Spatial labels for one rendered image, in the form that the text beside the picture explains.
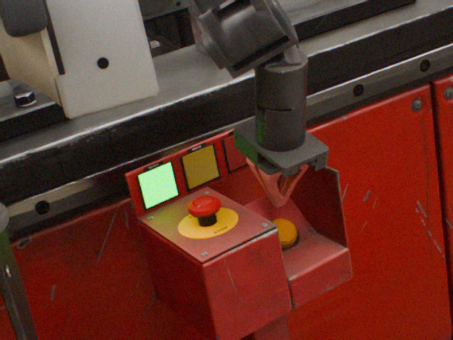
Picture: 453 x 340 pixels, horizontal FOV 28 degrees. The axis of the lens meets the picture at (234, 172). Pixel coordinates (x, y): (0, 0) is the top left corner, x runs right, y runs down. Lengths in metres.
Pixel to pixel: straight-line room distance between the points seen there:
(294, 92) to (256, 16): 0.10
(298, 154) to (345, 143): 0.34
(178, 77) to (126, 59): 0.81
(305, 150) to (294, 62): 0.11
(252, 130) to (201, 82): 0.21
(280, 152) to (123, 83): 0.56
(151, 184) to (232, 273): 0.17
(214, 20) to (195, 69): 0.37
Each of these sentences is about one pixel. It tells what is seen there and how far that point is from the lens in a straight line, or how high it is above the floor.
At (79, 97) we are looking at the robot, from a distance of 0.47.
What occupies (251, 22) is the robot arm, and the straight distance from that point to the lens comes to 0.92.
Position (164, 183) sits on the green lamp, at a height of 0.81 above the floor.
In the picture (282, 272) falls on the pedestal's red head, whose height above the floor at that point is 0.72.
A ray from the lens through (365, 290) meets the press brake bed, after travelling 1.46.
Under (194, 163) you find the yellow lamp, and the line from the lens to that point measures 1.13.
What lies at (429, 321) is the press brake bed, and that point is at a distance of 1.58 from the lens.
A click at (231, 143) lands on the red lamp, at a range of 1.15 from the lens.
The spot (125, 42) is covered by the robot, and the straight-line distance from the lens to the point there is 0.47.
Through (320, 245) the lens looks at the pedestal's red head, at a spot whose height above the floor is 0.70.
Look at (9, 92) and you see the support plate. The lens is 0.97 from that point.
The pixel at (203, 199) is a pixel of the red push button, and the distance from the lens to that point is 1.05.
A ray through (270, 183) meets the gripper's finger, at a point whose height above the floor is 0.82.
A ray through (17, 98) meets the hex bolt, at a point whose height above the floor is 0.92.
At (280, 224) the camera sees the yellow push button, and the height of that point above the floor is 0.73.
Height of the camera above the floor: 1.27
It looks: 25 degrees down
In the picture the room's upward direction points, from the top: 11 degrees counter-clockwise
